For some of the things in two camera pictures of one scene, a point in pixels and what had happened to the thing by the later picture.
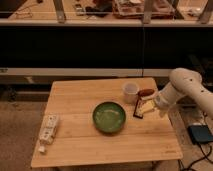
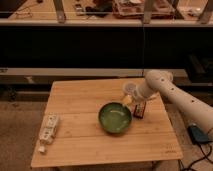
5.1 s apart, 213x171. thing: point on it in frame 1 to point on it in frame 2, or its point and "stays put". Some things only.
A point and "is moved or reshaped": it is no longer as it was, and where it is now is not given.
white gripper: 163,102 to 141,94
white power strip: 47,132 stays put
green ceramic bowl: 109,117 is moved or reshaped
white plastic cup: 130,92 stays put
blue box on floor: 200,133 stays put
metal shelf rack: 104,38 stays put
